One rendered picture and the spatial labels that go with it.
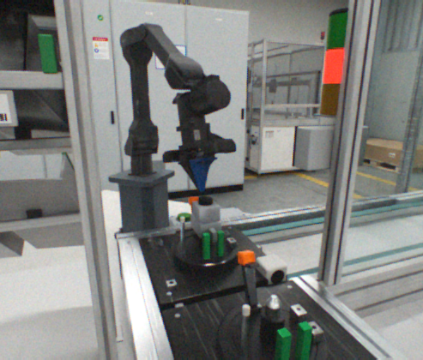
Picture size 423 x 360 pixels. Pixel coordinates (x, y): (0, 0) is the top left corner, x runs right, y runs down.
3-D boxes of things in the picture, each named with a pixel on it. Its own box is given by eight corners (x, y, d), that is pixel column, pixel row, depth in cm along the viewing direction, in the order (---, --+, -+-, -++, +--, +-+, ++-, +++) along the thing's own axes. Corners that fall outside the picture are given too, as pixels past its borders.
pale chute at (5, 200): (36, 249, 60) (39, 228, 62) (102, 243, 62) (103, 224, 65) (-52, 184, 36) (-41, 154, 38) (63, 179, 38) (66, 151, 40)
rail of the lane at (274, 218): (119, 269, 75) (115, 231, 72) (378, 220, 105) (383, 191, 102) (121, 282, 70) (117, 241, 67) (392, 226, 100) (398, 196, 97)
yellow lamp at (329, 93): (313, 113, 51) (316, 83, 50) (335, 112, 53) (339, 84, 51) (334, 115, 46) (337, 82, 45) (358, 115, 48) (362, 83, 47)
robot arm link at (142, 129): (118, 31, 78) (128, 27, 73) (143, 34, 83) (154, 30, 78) (128, 150, 87) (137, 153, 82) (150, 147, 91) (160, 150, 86)
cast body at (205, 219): (190, 225, 62) (190, 195, 60) (209, 223, 64) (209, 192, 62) (203, 244, 55) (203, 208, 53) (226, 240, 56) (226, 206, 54)
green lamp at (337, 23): (318, 51, 48) (322, 18, 47) (342, 52, 50) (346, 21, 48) (341, 46, 44) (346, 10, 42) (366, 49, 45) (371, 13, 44)
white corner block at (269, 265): (254, 275, 58) (255, 256, 57) (274, 270, 60) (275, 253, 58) (266, 289, 54) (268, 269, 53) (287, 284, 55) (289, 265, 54)
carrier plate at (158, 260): (140, 246, 69) (139, 237, 69) (233, 231, 77) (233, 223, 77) (160, 315, 48) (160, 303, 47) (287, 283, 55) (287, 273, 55)
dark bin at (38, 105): (16, 155, 53) (18, 117, 54) (92, 153, 55) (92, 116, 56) (-136, 79, 26) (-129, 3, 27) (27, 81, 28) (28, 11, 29)
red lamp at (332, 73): (316, 83, 50) (318, 51, 48) (339, 83, 51) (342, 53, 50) (337, 81, 45) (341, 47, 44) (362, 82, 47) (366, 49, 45)
